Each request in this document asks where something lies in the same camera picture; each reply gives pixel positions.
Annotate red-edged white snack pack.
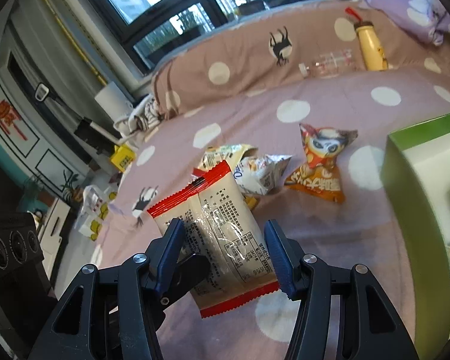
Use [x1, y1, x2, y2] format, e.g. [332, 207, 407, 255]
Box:
[147, 161, 279, 319]

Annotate white popcorn snack bag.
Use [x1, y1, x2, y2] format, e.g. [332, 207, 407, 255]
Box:
[232, 154, 293, 196]

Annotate orange cartoon snack bag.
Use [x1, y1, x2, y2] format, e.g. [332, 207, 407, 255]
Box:
[284, 124, 359, 204]

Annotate orange rice cracker pack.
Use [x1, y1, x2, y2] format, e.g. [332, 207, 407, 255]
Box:
[244, 196, 259, 211]

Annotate white plastic bag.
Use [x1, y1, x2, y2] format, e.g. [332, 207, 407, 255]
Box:
[74, 184, 118, 242]

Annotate small pale green snack packet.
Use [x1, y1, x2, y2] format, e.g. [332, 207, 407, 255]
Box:
[196, 144, 257, 172]

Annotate yellow small box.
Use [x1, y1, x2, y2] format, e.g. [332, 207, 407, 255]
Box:
[109, 144, 136, 173]

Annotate striped white cloth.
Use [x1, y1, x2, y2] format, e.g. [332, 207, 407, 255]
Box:
[113, 94, 164, 138]

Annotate green cardboard box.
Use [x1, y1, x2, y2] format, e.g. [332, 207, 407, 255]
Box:
[380, 114, 450, 359]

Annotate white paper roll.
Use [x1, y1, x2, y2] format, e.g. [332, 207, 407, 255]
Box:
[95, 82, 133, 122]

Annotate polka dot bed cover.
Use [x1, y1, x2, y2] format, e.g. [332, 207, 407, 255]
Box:
[54, 65, 450, 360]

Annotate brown polka dot cushion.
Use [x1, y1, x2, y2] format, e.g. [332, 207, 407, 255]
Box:
[152, 0, 450, 118]

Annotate clear plastic water bottle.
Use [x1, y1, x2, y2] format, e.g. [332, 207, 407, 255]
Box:
[298, 49, 356, 78]

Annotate yellow drink bottle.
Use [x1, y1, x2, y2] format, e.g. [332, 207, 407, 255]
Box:
[345, 7, 389, 72]

